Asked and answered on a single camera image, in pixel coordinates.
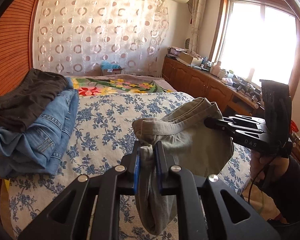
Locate colourful flower blanket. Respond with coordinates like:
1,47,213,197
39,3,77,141
70,74,178,97

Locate stack of papers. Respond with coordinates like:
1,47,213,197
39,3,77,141
166,46,188,58

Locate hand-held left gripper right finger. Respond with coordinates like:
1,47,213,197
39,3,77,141
155,141,281,240

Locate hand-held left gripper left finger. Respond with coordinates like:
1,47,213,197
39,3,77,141
17,140,142,240

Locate beige patterned curtain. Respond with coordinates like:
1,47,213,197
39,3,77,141
190,0,208,53

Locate khaki green pants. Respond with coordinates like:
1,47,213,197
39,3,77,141
132,97,235,235

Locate blue floral bed sheet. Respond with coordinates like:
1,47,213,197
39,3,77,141
9,91,253,240

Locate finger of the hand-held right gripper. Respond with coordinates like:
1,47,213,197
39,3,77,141
204,118,265,135
222,115,266,126

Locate person's right hand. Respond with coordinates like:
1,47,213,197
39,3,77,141
249,152,290,188

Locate small cardboard box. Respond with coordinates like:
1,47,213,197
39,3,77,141
101,67,123,76

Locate folded black pants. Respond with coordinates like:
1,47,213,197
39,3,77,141
0,69,70,133

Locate flat cardboard box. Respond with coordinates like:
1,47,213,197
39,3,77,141
177,52,198,63

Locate folded blue jeans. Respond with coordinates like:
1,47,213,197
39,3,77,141
0,77,80,179

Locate sheer curtain with circles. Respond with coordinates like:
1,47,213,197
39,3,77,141
37,0,170,77

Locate long wooden cabinet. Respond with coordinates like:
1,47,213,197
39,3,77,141
162,56,265,117

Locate wooden framed window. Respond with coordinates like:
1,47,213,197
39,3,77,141
212,0,300,88

